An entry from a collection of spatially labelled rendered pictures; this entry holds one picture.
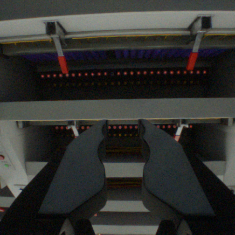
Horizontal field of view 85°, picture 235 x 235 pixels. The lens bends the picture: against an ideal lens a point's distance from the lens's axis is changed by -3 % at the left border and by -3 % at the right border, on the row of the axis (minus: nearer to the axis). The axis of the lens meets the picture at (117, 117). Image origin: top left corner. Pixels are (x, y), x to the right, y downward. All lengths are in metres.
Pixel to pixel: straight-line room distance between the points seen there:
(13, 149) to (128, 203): 0.42
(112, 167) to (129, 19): 0.36
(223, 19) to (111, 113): 0.27
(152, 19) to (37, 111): 0.31
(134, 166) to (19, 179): 0.37
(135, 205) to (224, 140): 0.37
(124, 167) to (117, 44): 0.32
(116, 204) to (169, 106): 0.41
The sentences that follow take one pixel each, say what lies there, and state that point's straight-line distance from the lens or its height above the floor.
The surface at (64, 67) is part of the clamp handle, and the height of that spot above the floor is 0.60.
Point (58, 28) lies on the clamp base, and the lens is 0.30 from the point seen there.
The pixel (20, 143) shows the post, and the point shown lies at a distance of 0.48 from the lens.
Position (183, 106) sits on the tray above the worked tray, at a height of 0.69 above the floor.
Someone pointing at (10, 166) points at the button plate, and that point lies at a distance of 0.52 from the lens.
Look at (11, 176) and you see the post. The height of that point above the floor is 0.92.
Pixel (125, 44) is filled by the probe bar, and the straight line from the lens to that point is 0.33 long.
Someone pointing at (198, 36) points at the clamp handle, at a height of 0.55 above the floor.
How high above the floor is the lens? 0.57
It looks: 28 degrees up
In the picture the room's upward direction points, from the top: 178 degrees clockwise
